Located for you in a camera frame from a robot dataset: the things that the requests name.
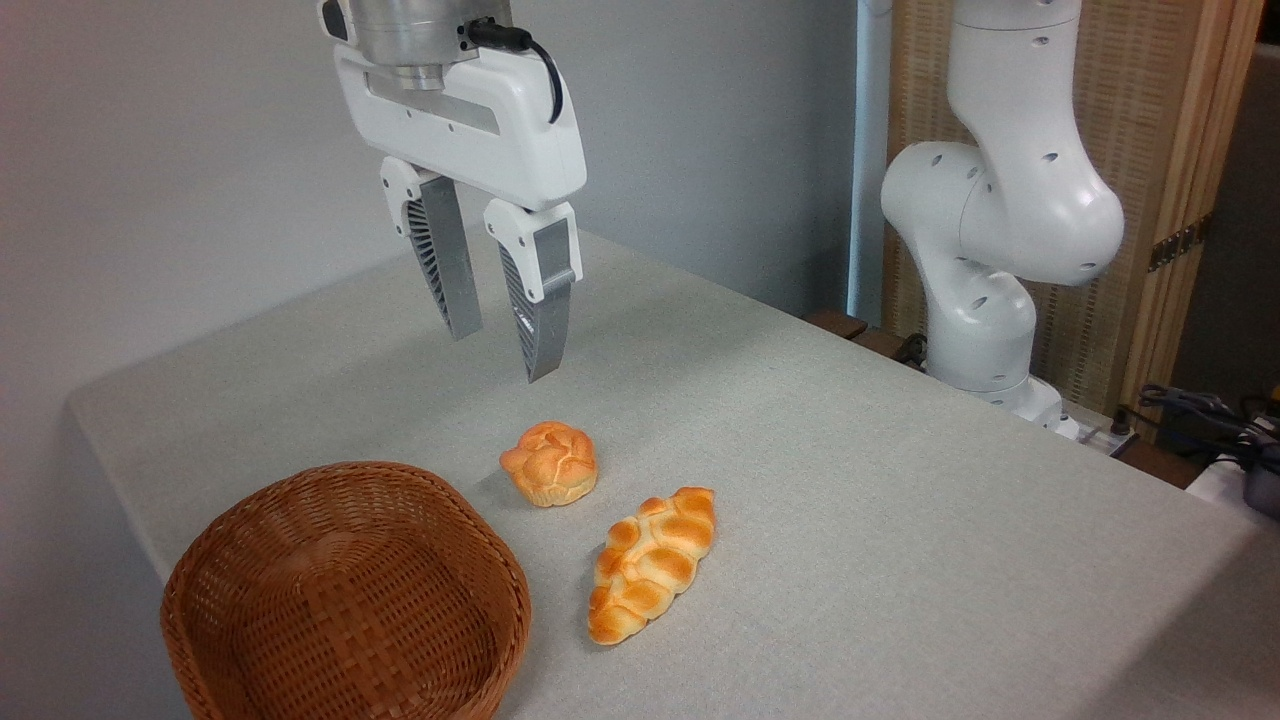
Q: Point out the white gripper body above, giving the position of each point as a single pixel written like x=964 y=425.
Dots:
x=510 y=130

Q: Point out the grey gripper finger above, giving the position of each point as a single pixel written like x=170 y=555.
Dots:
x=450 y=260
x=545 y=300

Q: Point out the round bread roll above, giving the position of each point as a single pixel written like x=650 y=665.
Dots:
x=550 y=462

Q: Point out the braided bread loaf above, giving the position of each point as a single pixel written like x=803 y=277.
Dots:
x=650 y=565

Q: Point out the brown wicker basket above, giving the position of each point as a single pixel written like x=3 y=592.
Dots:
x=340 y=600

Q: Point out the white vertical pole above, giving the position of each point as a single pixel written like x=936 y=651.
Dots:
x=868 y=150

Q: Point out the black clamp knob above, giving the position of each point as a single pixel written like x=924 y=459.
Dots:
x=910 y=350

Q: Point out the wooden rattan folding screen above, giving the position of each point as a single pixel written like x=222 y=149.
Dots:
x=1130 y=110

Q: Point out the metal screen hinge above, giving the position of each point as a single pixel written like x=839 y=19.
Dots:
x=1178 y=243

